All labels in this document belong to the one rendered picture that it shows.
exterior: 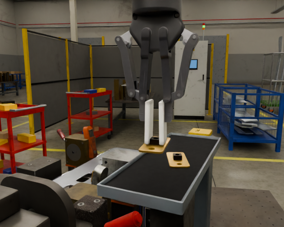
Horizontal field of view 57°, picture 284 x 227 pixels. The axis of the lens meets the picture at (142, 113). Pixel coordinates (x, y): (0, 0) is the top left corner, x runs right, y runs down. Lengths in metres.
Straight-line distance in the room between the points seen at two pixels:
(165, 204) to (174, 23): 0.26
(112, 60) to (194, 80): 2.54
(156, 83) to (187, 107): 1.32
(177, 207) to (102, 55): 7.70
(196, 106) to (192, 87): 0.49
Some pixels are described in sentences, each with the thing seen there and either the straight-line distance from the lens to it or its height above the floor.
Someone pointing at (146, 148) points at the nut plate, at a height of 1.22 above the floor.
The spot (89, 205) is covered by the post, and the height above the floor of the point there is 1.10.
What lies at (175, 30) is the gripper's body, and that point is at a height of 1.40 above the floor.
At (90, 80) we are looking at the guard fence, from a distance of 8.00.
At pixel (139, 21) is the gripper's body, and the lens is 0.42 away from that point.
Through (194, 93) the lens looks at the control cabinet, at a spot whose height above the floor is 0.70.
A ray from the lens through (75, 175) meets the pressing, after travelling 0.90.
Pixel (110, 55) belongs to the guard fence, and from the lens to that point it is 7.94.
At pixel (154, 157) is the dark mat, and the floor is 1.16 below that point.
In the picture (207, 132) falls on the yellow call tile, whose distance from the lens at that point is 0.78.
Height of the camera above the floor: 1.35
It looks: 10 degrees down
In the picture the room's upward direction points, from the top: straight up
